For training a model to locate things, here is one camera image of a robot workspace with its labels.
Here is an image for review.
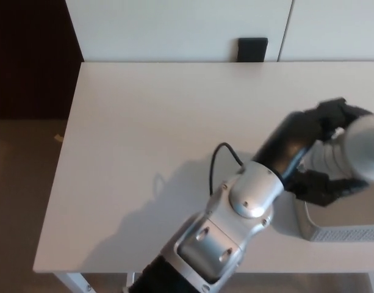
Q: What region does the white desk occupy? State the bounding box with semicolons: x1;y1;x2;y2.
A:
32;60;374;293

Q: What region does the grey plastic bottle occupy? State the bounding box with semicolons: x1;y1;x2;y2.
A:
301;114;374;184

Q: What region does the white cabinet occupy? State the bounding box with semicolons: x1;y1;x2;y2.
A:
64;0;374;63

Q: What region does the grey mesh container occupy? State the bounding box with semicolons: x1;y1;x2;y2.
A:
292;192;374;244

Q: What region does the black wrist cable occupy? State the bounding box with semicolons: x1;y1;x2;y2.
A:
209;142;247;197

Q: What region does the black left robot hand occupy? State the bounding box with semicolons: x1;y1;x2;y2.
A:
253;97;374;208

